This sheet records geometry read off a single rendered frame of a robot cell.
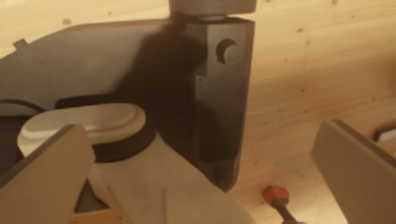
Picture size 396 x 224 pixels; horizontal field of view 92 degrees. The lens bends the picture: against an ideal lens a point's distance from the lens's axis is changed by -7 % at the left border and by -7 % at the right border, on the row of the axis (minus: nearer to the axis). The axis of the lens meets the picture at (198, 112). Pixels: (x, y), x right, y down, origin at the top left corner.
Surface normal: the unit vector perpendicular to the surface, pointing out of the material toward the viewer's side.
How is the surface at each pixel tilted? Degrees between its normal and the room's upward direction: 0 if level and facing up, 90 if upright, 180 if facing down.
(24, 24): 0
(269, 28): 0
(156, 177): 90
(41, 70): 0
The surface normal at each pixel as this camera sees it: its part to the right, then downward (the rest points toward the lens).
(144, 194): -0.02, -0.87
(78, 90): 0.21, 0.49
